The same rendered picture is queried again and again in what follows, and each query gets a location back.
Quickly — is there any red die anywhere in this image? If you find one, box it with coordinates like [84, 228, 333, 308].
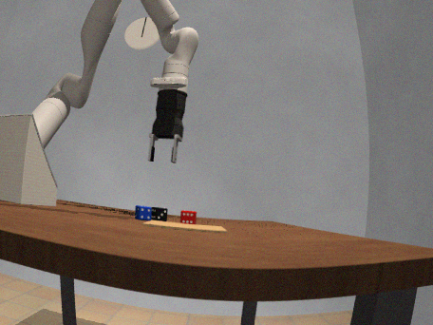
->
[180, 210, 197, 224]

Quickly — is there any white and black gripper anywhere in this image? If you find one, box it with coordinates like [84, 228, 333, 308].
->
[148, 72, 188, 163]

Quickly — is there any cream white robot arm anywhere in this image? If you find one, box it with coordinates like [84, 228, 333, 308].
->
[32, 0, 198, 149]

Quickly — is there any black die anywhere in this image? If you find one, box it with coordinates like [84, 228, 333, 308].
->
[152, 207, 167, 221]

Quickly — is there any blue die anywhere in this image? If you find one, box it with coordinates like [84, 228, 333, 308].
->
[135, 205, 152, 220]

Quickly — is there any tan square mat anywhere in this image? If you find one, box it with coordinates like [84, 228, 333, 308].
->
[142, 220, 227, 234]

